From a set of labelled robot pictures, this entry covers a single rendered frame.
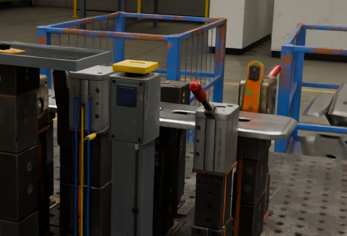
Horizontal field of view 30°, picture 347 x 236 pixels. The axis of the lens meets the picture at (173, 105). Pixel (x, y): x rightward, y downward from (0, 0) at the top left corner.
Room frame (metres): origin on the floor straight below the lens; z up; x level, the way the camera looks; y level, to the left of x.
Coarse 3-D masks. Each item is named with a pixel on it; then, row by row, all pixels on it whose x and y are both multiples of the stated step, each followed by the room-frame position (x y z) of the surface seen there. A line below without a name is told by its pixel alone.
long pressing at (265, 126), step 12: (168, 108) 1.44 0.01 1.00; (180, 108) 1.44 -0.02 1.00; (192, 108) 1.45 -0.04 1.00; (168, 120) 1.32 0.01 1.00; (180, 120) 1.32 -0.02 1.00; (192, 120) 1.33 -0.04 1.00; (252, 120) 1.35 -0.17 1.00; (264, 120) 1.36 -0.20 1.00; (276, 120) 1.36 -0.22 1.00; (288, 120) 1.37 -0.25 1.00; (240, 132) 1.27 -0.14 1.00; (252, 132) 1.26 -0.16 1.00; (264, 132) 1.25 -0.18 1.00; (276, 132) 1.25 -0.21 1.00; (288, 132) 1.28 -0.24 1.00
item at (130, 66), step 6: (126, 60) 1.10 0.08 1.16; (132, 60) 1.11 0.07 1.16; (138, 60) 1.11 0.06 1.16; (114, 66) 1.06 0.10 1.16; (120, 66) 1.06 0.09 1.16; (126, 66) 1.06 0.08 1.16; (132, 66) 1.05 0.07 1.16; (138, 66) 1.05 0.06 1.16; (144, 66) 1.05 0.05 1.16; (150, 66) 1.07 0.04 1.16; (156, 66) 1.09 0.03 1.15; (132, 72) 1.05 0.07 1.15; (138, 72) 1.05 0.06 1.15; (144, 72) 1.04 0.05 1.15
